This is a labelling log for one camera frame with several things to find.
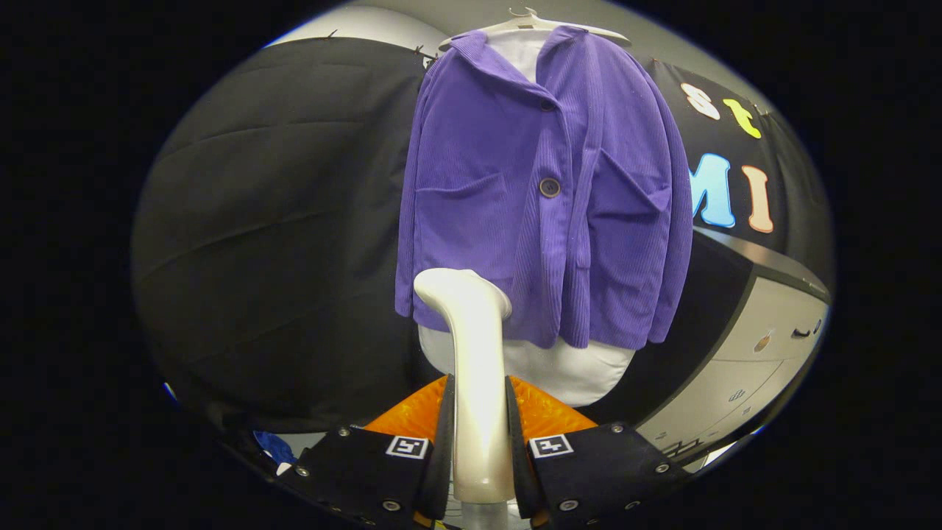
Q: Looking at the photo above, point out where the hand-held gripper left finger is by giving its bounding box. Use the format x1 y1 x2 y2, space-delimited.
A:
276 374 457 529

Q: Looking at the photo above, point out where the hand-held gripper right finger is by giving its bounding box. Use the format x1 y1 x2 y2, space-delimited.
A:
505 373 693 529

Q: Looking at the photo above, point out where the white garment steamer with hose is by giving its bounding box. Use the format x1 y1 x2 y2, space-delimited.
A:
412 268 516 530

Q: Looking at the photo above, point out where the purple corduroy jacket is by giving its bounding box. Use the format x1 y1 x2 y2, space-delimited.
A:
394 26 694 350

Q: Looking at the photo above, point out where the white plastic clothes hanger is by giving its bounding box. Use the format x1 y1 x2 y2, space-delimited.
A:
439 7 630 51

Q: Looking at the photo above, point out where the small blue object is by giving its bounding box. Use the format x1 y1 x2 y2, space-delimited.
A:
252 431 294 466

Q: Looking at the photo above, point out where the grey cabinet with dark top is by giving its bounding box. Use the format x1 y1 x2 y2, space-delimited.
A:
633 227 834 463

